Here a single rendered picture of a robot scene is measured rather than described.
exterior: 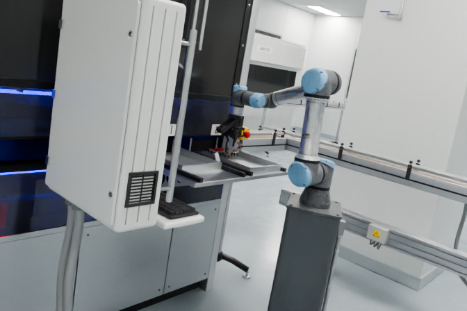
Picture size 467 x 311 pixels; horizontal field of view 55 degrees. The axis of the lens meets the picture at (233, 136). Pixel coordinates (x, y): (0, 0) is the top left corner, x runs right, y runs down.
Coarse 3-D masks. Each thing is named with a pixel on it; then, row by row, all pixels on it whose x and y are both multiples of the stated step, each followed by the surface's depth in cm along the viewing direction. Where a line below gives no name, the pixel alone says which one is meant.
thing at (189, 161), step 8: (168, 152) 235; (184, 152) 234; (192, 152) 230; (168, 160) 204; (184, 160) 223; (192, 160) 226; (200, 160) 226; (208, 160) 223; (216, 160) 219; (184, 168) 199; (192, 168) 203; (200, 168) 207; (208, 168) 211; (216, 168) 215
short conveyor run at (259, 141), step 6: (252, 132) 306; (258, 132) 310; (264, 132) 316; (270, 132) 322; (276, 132) 317; (282, 132) 322; (252, 138) 297; (258, 138) 299; (264, 138) 303; (270, 138) 308; (276, 138) 313; (282, 138) 319; (246, 144) 289; (252, 144) 294; (258, 144) 299; (264, 144) 304; (270, 144) 310; (276, 144) 315; (282, 144) 321; (246, 150) 290; (252, 150) 295; (258, 150) 300; (264, 150) 305; (270, 150) 311; (276, 150) 316; (282, 150) 322
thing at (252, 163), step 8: (240, 152) 253; (224, 160) 227; (232, 160) 241; (240, 160) 244; (248, 160) 248; (256, 160) 246; (264, 160) 242; (248, 168) 217; (256, 168) 220; (264, 168) 225; (272, 168) 231; (280, 168) 236
